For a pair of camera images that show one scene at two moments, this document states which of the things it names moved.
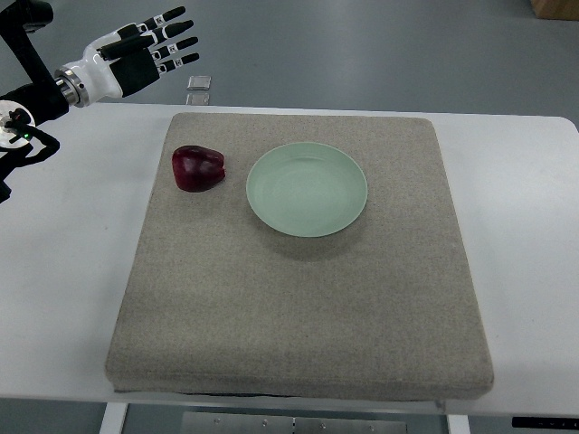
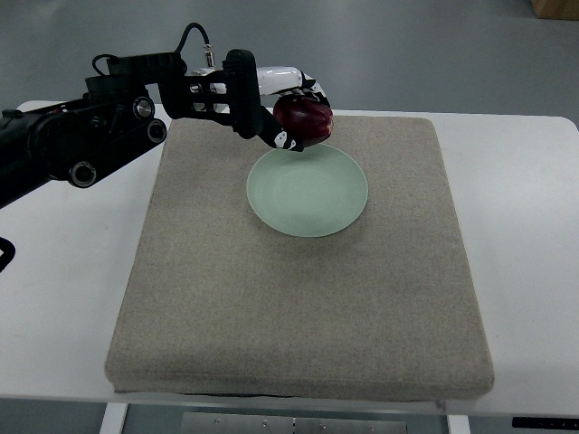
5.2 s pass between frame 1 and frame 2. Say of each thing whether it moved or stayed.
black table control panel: stayed
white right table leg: stayed
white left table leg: stayed
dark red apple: moved
